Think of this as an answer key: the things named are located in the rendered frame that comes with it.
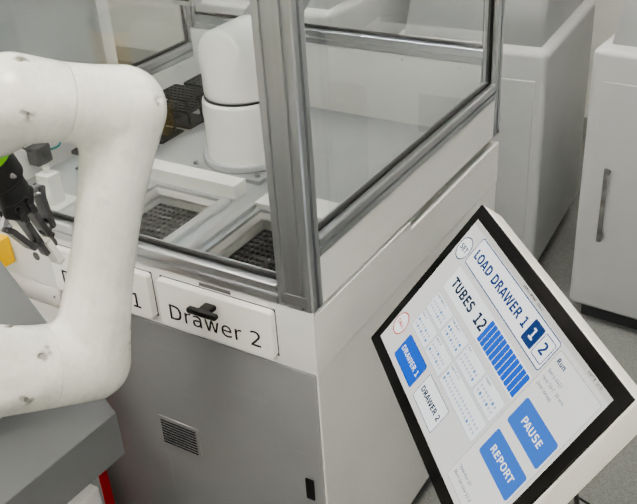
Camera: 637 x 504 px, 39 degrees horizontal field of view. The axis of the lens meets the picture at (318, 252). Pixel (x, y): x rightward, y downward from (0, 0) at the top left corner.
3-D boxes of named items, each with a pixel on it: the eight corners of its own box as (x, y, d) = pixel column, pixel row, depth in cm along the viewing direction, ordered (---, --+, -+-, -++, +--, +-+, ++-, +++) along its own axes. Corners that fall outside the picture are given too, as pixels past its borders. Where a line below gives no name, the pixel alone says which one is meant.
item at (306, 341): (317, 375, 176) (313, 314, 169) (-29, 259, 224) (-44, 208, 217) (497, 180, 245) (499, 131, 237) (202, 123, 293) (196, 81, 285)
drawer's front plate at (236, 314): (274, 360, 178) (269, 314, 173) (162, 322, 192) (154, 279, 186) (278, 355, 180) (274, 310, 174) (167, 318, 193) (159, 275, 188)
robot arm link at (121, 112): (139, 409, 143) (191, 78, 127) (42, 427, 132) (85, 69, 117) (102, 373, 152) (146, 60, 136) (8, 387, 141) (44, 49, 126)
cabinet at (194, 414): (340, 638, 216) (321, 377, 175) (39, 490, 265) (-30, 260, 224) (489, 407, 285) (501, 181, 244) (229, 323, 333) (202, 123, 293)
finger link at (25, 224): (22, 205, 171) (17, 210, 170) (47, 244, 179) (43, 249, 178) (8, 201, 173) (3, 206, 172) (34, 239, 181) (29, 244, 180)
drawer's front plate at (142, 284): (153, 319, 193) (145, 276, 188) (57, 287, 207) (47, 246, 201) (158, 315, 194) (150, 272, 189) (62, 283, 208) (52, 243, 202)
